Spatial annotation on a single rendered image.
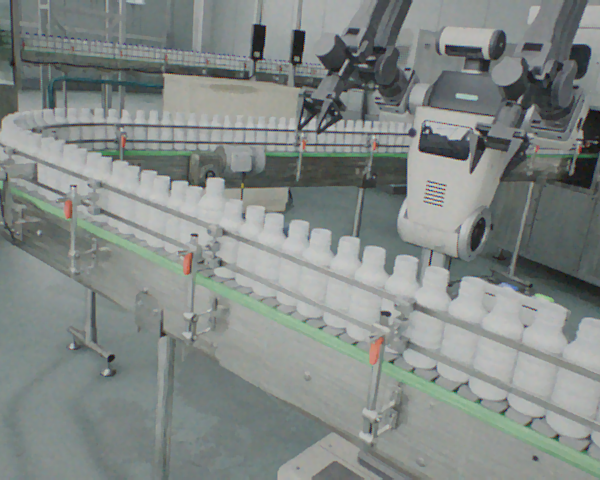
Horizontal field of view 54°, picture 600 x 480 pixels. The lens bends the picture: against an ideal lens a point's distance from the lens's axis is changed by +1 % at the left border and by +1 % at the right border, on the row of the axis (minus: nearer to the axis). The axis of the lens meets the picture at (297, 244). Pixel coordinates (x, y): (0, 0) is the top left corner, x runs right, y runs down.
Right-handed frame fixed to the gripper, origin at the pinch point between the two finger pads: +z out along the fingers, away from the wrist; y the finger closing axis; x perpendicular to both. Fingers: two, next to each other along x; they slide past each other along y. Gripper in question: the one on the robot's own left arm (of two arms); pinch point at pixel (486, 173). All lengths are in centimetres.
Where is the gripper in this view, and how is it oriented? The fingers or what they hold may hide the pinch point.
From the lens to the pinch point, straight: 127.5
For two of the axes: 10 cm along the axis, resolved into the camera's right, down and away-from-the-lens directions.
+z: -4.0, 9.1, -0.9
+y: 7.8, 2.9, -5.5
